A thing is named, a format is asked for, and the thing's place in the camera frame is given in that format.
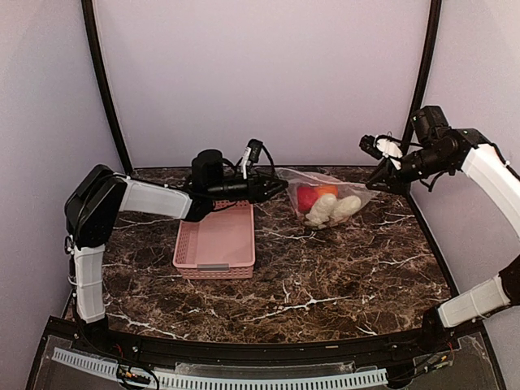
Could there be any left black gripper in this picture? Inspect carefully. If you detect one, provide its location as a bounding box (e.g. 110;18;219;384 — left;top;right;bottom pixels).
209;168;290;204

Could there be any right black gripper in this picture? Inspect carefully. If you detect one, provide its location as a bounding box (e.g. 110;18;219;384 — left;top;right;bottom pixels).
366;143;453;197

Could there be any red pomegranate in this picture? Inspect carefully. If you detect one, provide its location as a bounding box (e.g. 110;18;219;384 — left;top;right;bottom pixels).
297;185;319;214

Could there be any orange fruit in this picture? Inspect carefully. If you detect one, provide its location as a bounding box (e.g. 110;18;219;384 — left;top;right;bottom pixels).
315;184;339;197

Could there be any clear zip top bag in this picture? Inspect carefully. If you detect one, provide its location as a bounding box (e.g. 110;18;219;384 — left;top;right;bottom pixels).
275;167;379;230

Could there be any white wrinkled radish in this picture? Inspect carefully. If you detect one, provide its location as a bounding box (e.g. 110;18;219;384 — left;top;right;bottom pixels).
305;194;337;227

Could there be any pink perforated plastic basket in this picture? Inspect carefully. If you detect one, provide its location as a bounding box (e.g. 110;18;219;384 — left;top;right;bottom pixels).
173;201;255;280

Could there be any pale green radish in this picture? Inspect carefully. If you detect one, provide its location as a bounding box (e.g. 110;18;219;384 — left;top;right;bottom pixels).
331;195;362;219

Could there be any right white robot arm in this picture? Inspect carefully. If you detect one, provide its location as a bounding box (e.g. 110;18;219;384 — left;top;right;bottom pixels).
359;106;519;353

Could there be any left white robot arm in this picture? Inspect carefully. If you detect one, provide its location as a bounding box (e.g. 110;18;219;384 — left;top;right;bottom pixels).
64;140;288;354

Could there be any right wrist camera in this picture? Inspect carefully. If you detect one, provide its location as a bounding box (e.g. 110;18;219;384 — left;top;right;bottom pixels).
359;135;403;161

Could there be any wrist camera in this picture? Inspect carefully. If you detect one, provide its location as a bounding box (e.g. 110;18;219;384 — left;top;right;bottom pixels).
238;139;263;180
359;135;403;161

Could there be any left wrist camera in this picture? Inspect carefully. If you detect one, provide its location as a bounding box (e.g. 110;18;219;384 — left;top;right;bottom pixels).
238;139;263;180

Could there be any black front rail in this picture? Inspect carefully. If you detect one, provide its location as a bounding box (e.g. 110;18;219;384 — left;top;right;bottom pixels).
48;324;484;371

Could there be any right black frame post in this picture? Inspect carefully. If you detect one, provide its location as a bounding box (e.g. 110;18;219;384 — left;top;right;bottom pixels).
400;0;443;143

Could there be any black frame post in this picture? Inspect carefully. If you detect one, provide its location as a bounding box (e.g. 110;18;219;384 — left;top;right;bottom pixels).
400;0;443;143
80;0;133;174

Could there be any left black frame post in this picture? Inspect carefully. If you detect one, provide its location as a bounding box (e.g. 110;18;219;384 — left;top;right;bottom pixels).
80;0;133;174

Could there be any white slotted cable duct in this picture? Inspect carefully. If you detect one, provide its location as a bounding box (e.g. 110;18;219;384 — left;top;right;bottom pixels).
52;347;388;389

